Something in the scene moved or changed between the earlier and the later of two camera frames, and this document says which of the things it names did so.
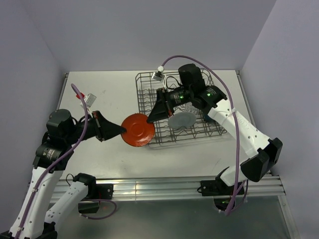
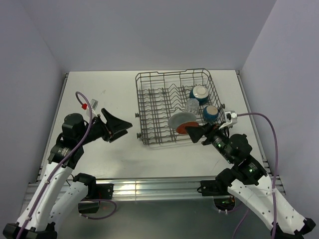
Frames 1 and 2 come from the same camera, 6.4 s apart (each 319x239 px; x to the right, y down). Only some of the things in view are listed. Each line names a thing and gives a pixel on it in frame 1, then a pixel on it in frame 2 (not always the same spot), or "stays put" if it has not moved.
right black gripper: (161, 109) → (195, 132)
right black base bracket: (218, 187) stays put
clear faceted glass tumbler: (189, 107) stays put
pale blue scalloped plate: (178, 119) stays put
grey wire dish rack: (191, 125) stays put
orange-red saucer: (139, 132) → (181, 128)
